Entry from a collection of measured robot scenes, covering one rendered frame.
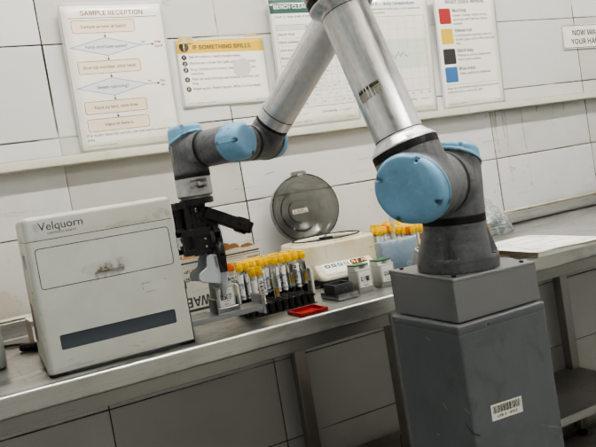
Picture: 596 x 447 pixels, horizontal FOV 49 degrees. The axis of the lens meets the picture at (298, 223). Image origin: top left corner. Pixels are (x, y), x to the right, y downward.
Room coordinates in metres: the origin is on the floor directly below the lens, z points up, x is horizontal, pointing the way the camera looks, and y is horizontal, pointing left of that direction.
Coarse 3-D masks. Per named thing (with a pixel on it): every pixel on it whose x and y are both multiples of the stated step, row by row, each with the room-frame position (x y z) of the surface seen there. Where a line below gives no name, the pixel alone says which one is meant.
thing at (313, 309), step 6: (306, 306) 1.46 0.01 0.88; (312, 306) 1.46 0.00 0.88; (318, 306) 1.44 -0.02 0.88; (324, 306) 1.42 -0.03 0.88; (288, 312) 1.43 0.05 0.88; (294, 312) 1.40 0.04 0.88; (300, 312) 1.43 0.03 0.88; (306, 312) 1.39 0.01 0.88; (312, 312) 1.39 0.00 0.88; (318, 312) 1.40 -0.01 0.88
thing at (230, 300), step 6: (228, 282) 1.38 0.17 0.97; (210, 288) 1.39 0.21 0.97; (216, 288) 1.36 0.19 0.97; (228, 288) 1.37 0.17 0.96; (210, 294) 1.39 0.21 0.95; (216, 294) 1.36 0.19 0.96; (228, 294) 1.37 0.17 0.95; (234, 294) 1.37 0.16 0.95; (222, 300) 1.36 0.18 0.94; (228, 300) 1.37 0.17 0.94; (234, 300) 1.37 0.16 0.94; (222, 306) 1.36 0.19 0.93; (228, 306) 1.37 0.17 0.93
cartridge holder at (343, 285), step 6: (336, 282) 1.57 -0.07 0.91; (342, 282) 1.56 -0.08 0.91; (348, 282) 1.52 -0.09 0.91; (324, 288) 1.55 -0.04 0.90; (330, 288) 1.52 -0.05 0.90; (336, 288) 1.51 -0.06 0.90; (342, 288) 1.51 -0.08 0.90; (348, 288) 1.52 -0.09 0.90; (324, 294) 1.55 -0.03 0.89; (330, 294) 1.52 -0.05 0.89; (336, 294) 1.50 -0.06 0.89; (342, 294) 1.49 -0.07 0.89; (348, 294) 1.50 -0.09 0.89; (354, 294) 1.51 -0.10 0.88; (336, 300) 1.50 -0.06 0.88; (342, 300) 1.49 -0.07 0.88
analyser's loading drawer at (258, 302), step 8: (256, 296) 1.41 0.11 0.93; (216, 304) 1.35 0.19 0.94; (240, 304) 1.43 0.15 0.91; (248, 304) 1.41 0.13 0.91; (256, 304) 1.40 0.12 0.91; (264, 304) 1.39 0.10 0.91; (208, 312) 1.40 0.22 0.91; (216, 312) 1.36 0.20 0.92; (224, 312) 1.36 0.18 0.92; (232, 312) 1.36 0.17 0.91; (240, 312) 1.37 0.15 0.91; (248, 312) 1.38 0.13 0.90; (264, 312) 1.39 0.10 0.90; (192, 320) 1.33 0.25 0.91; (200, 320) 1.33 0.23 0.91; (208, 320) 1.34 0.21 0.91; (216, 320) 1.35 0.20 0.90
